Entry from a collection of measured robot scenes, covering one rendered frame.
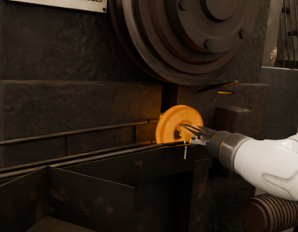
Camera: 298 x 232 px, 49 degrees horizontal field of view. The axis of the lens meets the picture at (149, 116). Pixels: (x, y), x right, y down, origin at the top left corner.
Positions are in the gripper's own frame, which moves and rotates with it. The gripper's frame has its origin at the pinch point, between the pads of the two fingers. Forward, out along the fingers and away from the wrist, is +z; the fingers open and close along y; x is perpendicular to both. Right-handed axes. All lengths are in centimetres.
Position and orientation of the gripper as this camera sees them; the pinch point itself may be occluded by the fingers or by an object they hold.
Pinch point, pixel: (180, 125)
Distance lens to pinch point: 99.2
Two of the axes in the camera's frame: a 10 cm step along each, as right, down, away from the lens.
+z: -5.2, -2.5, 8.2
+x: 1.0, -9.7, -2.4
